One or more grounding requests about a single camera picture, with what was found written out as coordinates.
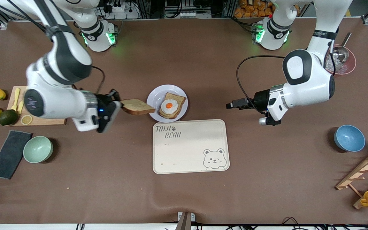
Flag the plain brown bread slice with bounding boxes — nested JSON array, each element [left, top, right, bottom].
[[120, 99, 156, 116]]

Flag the white round plate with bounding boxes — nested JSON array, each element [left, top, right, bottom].
[[146, 84, 188, 123]]

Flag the cream tray with bear print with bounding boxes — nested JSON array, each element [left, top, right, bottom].
[[152, 119, 230, 174]]

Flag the pale green bowl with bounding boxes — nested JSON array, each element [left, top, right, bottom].
[[23, 136, 54, 164]]

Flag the clear ice cubes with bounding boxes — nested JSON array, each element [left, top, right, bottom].
[[326, 59, 345, 73]]

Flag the white power strip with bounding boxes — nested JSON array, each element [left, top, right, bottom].
[[103, 0, 140, 19]]

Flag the yellow plastic fork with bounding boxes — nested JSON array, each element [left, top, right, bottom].
[[11, 88, 21, 111]]

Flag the orange snack pile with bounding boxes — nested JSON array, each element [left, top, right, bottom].
[[234, 0, 299, 18]]

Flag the metal ladle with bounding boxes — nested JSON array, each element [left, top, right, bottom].
[[331, 32, 352, 63]]

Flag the wooden cutting board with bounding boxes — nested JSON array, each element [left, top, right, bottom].
[[7, 84, 73, 127]]

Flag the blue bowl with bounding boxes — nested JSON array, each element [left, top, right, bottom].
[[333, 125, 365, 152]]

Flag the pink bowl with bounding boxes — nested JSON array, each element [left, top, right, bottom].
[[324, 44, 357, 75]]

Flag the green avocado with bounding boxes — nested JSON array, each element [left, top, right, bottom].
[[0, 109, 19, 126]]

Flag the dark grey cloth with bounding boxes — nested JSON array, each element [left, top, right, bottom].
[[0, 130, 33, 180]]

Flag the wooden peg drying rack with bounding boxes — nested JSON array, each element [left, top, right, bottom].
[[335, 147, 368, 210]]

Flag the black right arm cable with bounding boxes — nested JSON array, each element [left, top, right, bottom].
[[0, 0, 105, 95]]

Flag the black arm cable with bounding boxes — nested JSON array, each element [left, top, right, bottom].
[[236, 55, 287, 111], [0, 0, 105, 95]]

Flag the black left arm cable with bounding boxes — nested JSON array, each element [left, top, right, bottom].
[[236, 55, 287, 111]]

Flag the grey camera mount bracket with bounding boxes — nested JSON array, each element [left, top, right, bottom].
[[177, 211, 196, 230]]

